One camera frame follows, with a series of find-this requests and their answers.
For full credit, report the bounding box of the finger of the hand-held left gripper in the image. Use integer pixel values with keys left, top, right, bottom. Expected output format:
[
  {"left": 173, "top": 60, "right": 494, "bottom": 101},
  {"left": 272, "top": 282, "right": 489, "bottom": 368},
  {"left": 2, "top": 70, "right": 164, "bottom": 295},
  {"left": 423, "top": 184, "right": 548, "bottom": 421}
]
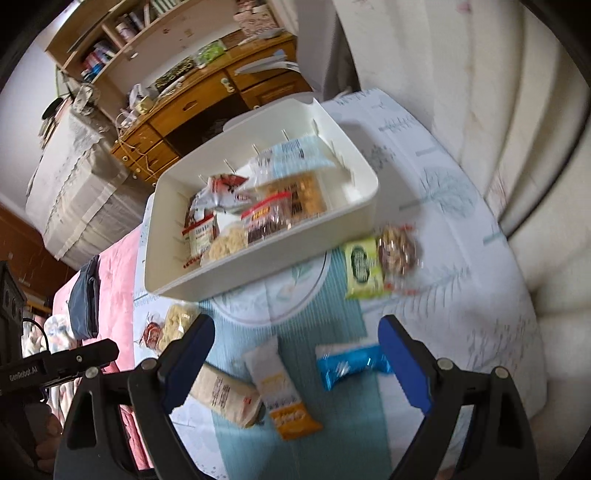
[{"left": 48, "top": 338, "right": 120, "bottom": 384}]

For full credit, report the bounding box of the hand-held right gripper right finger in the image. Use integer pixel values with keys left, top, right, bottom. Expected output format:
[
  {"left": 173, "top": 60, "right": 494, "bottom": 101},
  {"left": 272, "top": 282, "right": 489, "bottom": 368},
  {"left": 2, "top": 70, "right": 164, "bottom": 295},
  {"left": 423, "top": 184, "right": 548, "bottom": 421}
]
[{"left": 378, "top": 315, "right": 540, "bottom": 480}]

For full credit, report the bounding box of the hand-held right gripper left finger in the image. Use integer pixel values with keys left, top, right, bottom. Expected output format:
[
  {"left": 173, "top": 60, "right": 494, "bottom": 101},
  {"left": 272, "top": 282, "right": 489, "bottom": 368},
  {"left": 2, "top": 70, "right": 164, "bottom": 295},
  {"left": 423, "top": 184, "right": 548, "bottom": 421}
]
[{"left": 53, "top": 314, "right": 216, "bottom": 480}]

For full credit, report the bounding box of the clear puffed rice cake packet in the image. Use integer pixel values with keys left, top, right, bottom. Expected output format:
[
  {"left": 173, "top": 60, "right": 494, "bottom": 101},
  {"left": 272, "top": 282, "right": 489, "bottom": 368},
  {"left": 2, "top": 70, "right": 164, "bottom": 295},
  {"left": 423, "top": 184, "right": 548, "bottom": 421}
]
[
  {"left": 201, "top": 222, "right": 250, "bottom": 266},
  {"left": 157, "top": 302, "right": 199, "bottom": 354}
]

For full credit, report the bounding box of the small red round snack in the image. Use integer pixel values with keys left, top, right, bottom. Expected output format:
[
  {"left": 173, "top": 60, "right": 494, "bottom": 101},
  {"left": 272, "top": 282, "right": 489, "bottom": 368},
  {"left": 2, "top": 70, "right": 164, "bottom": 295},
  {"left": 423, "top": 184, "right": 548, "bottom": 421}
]
[{"left": 141, "top": 320, "right": 164, "bottom": 352}]

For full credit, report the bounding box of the blue candy wrapper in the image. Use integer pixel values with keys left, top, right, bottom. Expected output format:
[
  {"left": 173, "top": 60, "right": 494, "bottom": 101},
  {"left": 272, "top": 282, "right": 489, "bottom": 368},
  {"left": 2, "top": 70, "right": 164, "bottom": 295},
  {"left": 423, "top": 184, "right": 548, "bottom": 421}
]
[{"left": 315, "top": 344, "right": 393, "bottom": 392}]

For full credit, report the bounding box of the orange oat bar packet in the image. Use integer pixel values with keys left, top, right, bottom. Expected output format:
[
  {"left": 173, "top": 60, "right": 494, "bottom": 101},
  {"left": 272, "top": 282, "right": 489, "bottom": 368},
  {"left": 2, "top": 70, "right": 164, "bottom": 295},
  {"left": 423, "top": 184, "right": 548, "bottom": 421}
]
[{"left": 242, "top": 337, "right": 324, "bottom": 441}]

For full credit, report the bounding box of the green snack packet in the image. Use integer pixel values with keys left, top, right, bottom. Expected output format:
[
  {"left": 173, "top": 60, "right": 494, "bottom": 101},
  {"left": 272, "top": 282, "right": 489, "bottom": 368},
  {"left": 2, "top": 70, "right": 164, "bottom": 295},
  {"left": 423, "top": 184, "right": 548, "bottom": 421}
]
[{"left": 344, "top": 237, "right": 386, "bottom": 301}]

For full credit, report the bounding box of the clear nut mix packet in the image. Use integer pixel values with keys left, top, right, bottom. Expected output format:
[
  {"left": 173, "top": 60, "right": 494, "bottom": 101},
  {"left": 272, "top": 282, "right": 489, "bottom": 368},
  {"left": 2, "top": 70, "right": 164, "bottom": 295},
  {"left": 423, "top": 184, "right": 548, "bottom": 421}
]
[{"left": 378, "top": 224, "right": 423, "bottom": 294}]

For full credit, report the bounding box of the white plastic storage box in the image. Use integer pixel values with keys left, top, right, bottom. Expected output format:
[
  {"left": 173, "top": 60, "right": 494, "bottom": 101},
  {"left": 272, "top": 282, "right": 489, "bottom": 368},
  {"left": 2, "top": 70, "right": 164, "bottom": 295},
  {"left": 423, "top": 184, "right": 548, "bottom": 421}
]
[{"left": 144, "top": 96, "right": 380, "bottom": 301}]

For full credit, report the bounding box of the dark snack packet red strip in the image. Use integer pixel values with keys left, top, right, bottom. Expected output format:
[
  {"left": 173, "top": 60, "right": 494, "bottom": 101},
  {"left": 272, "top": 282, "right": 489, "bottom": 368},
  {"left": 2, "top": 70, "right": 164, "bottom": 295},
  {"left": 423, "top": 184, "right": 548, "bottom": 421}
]
[{"left": 240, "top": 191, "right": 296, "bottom": 245}]

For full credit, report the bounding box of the silver white snack packet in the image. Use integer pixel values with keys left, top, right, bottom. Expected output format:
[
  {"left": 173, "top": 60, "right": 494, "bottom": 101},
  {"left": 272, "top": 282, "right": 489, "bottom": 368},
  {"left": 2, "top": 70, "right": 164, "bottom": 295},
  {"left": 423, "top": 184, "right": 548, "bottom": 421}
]
[{"left": 203, "top": 173, "right": 257, "bottom": 215}]

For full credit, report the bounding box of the yellow cube snack packet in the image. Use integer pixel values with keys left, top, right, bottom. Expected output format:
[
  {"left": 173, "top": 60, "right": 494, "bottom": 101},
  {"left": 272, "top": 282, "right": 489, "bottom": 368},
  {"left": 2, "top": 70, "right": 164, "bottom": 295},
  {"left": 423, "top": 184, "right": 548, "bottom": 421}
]
[{"left": 259, "top": 168, "right": 328, "bottom": 220}]

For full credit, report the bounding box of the large light blue snack bag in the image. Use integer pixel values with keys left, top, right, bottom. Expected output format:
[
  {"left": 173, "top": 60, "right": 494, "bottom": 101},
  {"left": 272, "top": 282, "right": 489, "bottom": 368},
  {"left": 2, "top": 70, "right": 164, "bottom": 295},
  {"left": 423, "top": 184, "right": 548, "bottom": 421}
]
[{"left": 252, "top": 136, "right": 335, "bottom": 178}]

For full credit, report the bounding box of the person's left hand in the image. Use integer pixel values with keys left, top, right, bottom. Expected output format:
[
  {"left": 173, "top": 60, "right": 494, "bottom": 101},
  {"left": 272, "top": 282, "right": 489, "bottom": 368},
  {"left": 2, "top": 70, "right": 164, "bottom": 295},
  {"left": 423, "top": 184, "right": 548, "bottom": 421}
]
[{"left": 25, "top": 404, "right": 65, "bottom": 474}]

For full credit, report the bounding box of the white floral blanket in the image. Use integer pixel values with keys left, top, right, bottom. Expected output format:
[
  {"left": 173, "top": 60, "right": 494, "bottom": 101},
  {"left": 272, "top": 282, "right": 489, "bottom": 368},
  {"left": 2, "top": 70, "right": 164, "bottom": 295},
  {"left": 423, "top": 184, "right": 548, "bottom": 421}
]
[{"left": 21, "top": 314, "right": 70, "bottom": 416}]

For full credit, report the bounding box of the blue denim garment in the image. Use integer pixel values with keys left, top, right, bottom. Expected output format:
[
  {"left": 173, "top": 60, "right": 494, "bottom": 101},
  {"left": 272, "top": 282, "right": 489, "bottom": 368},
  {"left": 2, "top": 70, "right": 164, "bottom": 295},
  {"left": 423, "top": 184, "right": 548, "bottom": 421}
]
[{"left": 67, "top": 255, "right": 102, "bottom": 340}]

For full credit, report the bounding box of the brown wooden door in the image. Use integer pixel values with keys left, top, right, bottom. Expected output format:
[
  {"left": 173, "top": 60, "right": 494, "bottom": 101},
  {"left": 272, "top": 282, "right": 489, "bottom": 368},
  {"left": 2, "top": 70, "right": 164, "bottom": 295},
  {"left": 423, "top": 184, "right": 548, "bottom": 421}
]
[{"left": 0, "top": 205, "right": 77, "bottom": 305}]

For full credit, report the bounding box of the white lace dust cover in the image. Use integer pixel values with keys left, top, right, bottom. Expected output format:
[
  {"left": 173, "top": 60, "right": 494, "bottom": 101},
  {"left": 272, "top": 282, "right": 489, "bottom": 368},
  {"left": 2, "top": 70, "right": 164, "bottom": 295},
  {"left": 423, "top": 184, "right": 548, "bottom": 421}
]
[{"left": 25, "top": 108, "right": 158, "bottom": 271}]

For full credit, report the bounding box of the black round object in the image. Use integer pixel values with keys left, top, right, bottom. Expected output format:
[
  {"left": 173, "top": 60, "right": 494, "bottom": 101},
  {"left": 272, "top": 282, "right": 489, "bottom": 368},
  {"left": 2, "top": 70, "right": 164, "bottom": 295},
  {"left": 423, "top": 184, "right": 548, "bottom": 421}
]
[{"left": 41, "top": 97, "right": 70, "bottom": 121}]

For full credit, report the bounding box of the floral fabric bag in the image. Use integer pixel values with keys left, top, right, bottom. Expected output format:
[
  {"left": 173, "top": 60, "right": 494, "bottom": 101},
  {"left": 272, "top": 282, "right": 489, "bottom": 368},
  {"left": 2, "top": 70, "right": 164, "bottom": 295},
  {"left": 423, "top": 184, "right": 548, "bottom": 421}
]
[{"left": 71, "top": 83, "right": 102, "bottom": 112}]

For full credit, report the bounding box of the wooden desk with drawers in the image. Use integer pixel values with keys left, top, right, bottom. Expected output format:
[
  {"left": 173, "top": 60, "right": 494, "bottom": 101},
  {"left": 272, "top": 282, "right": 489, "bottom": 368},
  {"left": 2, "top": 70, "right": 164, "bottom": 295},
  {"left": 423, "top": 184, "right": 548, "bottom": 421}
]
[{"left": 111, "top": 32, "right": 315, "bottom": 185}]

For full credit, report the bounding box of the white plastic bag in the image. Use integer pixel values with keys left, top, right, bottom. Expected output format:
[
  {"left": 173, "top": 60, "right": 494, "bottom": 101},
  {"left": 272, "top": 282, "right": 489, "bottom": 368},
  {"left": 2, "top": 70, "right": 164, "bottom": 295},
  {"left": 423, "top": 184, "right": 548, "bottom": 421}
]
[{"left": 127, "top": 83, "right": 158, "bottom": 114}]

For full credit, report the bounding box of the white floral curtain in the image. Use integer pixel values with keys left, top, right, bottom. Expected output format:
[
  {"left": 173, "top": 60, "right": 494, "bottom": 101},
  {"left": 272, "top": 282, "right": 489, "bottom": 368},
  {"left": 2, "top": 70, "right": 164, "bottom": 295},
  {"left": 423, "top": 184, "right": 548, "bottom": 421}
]
[{"left": 332, "top": 0, "right": 591, "bottom": 462}]

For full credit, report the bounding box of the dark printed box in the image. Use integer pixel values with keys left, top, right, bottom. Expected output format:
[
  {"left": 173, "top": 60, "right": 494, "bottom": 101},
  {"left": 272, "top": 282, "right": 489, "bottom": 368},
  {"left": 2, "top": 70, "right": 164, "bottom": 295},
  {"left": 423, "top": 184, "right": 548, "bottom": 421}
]
[{"left": 154, "top": 55, "right": 197, "bottom": 90}]

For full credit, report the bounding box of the row of red books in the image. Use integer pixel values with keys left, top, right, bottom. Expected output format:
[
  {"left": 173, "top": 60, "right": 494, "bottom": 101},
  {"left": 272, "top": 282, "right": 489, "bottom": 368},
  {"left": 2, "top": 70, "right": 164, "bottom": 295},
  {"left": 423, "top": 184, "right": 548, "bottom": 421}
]
[{"left": 81, "top": 41, "right": 116, "bottom": 81}]

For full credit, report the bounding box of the grey office chair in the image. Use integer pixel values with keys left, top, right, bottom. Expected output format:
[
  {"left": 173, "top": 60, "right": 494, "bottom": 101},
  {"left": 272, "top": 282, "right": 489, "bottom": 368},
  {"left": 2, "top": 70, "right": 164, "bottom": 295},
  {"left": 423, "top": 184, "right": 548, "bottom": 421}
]
[{"left": 233, "top": 0, "right": 361, "bottom": 109}]

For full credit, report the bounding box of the wooden bookshelf hutch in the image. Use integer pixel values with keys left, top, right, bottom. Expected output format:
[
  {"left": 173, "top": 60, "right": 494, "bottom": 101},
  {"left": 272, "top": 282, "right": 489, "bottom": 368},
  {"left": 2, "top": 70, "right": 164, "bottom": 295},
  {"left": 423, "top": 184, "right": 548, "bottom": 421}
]
[{"left": 44, "top": 0, "right": 282, "bottom": 125}]

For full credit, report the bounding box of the row of upright books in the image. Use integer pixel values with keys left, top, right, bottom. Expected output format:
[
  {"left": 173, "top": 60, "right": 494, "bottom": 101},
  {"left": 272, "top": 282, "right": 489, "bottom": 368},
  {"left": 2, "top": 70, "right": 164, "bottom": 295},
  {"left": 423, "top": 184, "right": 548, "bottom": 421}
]
[{"left": 115, "top": 0, "right": 181, "bottom": 38}]

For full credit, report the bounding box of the printed cardboard box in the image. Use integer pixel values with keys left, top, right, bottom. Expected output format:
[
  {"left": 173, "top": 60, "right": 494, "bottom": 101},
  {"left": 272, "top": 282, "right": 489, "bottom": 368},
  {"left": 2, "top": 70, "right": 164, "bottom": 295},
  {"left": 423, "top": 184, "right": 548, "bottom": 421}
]
[{"left": 233, "top": 4, "right": 271, "bottom": 38}]

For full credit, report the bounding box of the white charging cable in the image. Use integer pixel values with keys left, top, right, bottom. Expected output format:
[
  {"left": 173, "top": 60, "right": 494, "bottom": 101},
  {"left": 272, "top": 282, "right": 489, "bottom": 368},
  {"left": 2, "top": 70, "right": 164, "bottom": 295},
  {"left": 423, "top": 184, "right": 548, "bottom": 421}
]
[{"left": 113, "top": 111, "right": 155, "bottom": 176}]

